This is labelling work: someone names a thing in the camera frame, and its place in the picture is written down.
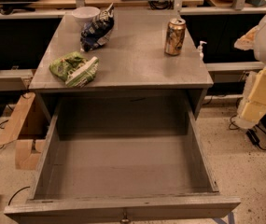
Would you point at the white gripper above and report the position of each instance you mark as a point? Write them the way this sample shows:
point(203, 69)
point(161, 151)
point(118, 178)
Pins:
point(255, 90)

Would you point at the green jalapeno chip bag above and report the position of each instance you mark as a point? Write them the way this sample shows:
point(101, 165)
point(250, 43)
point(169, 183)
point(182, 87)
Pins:
point(74, 69)

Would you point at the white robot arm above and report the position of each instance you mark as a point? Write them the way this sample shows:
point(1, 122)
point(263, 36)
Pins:
point(255, 39)

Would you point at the open grey top drawer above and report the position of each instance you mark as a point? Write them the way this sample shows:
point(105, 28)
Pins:
point(105, 156)

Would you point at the dark blue chip bag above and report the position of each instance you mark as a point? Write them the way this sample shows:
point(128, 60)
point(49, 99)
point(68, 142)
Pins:
point(97, 33)

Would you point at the brass drawer knob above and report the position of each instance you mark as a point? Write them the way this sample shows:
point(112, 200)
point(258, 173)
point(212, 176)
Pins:
point(125, 219)

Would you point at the white pump bottle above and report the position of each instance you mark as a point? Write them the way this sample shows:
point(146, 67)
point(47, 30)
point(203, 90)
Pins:
point(200, 49)

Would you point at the gold soda can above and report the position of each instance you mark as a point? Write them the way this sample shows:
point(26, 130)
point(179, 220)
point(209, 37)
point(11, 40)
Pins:
point(175, 36)

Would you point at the grey cabinet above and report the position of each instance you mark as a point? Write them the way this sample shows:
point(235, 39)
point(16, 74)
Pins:
point(133, 57)

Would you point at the white bowl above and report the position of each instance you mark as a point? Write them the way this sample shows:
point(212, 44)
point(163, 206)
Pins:
point(84, 15)

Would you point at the cardboard box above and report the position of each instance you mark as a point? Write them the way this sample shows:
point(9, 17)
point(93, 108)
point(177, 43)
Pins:
point(27, 128)

